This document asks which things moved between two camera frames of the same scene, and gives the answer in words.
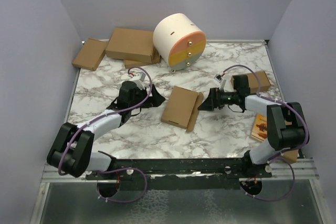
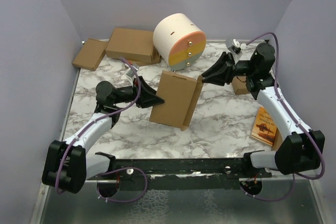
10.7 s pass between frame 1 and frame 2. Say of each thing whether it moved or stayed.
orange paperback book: stayed
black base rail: stayed
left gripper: stayed
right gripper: moved
